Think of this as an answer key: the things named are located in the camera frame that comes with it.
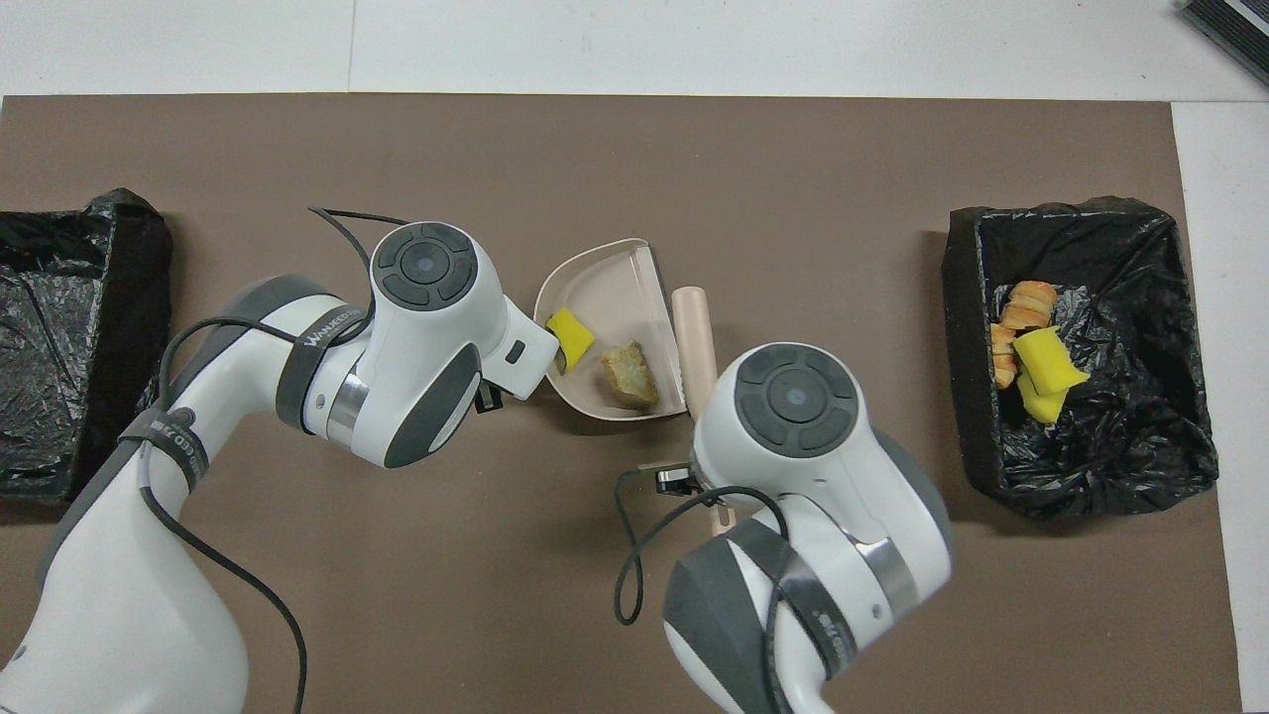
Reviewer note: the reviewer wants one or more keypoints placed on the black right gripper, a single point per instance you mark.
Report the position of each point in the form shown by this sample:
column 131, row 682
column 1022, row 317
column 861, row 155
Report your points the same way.
column 677, row 480

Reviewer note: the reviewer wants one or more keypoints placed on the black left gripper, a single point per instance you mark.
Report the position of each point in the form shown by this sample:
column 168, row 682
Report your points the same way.
column 486, row 397

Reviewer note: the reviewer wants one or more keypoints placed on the yellow sponge piece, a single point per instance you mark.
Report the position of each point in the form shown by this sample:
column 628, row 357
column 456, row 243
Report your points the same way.
column 572, row 337
column 1041, row 405
column 1046, row 359

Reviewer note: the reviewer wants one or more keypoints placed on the toy croissant bread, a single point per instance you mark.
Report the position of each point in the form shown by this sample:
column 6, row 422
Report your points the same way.
column 1029, row 302
column 630, row 377
column 1004, row 357

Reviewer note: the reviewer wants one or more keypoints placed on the beige hand brush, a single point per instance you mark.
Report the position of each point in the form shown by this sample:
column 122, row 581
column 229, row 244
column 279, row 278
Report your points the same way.
column 694, row 337

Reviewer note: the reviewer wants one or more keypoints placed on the beige plastic dustpan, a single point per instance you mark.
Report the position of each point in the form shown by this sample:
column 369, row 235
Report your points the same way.
column 615, row 297

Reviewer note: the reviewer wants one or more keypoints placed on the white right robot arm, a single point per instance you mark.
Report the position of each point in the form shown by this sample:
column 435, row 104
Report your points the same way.
column 843, row 476

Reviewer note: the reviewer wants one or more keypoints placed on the black bag-lined bin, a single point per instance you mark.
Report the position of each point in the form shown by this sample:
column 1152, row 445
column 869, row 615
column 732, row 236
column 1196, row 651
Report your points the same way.
column 1130, row 436
column 59, row 347

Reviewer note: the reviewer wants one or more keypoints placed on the brown table mat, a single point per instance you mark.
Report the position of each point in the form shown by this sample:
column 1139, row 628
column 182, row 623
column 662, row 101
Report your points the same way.
column 694, row 159

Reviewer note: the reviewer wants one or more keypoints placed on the dark ribbed box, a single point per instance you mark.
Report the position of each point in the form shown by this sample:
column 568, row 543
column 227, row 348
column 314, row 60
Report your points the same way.
column 1234, row 30

